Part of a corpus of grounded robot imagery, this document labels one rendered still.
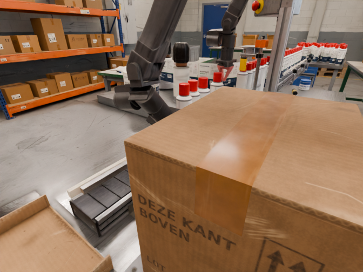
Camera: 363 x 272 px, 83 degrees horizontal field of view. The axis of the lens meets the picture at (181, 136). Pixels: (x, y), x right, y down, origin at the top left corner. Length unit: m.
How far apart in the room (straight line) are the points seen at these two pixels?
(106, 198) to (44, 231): 0.15
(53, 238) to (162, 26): 0.51
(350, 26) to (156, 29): 8.33
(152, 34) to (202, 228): 0.39
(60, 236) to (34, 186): 0.23
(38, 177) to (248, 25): 8.47
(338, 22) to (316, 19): 0.62
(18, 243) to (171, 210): 0.41
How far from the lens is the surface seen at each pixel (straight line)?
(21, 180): 0.79
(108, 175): 0.46
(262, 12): 1.09
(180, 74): 1.07
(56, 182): 0.72
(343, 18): 8.66
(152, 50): 0.48
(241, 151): 0.22
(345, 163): 0.24
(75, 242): 0.53
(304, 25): 8.60
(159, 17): 0.48
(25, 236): 0.59
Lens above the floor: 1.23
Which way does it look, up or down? 27 degrees down
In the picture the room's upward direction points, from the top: straight up
